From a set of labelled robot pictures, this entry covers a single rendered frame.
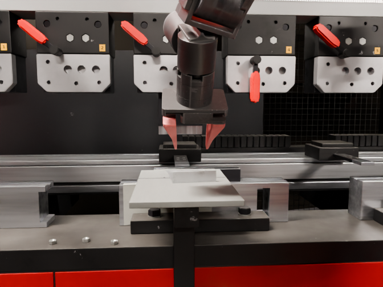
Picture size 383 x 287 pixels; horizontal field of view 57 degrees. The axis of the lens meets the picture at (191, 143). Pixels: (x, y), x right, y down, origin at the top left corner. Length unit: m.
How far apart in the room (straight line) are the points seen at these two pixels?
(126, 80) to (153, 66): 0.56
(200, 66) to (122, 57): 0.84
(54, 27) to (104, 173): 0.45
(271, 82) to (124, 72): 0.67
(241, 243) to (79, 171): 0.55
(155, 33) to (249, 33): 0.20
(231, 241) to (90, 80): 0.44
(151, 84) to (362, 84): 0.47
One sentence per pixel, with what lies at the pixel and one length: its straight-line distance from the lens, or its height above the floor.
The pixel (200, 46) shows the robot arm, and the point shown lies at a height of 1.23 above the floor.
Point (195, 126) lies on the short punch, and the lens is 0.82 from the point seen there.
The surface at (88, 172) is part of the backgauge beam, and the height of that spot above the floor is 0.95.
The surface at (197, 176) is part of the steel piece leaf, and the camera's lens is 0.68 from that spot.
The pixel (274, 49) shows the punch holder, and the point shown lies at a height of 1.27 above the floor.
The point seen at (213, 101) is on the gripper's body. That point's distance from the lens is 0.57.
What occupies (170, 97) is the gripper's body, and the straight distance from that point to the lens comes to 0.57.
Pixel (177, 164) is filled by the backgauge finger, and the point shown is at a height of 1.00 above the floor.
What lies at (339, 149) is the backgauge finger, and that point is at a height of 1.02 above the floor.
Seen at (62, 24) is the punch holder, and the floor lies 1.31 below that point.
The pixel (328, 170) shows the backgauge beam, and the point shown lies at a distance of 1.17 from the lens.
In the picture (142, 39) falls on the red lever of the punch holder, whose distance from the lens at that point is 0.75.
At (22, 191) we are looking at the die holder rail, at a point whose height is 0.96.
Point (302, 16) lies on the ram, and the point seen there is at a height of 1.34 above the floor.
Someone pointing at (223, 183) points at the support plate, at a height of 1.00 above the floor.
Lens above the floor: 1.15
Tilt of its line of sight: 7 degrees down
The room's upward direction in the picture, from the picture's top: straight up
